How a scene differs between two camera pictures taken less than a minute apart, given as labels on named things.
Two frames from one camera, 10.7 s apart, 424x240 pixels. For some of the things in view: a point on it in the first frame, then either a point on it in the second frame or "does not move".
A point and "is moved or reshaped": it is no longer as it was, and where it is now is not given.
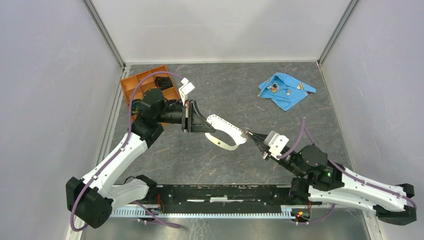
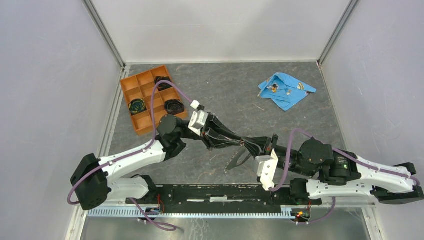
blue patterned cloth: x=285 y=91 does not move
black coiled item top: x=163 y=82 does not move
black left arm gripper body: x=184 y=116 → x=206 y=132
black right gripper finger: x=261 y=144 → x=255 y=150
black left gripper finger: x=197 y=121 → x=220 y=126
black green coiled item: x=136 y=105 does not move
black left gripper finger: x=203 y=129 → x=217 y=142
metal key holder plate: x=219 y=123 is moved or reshaped
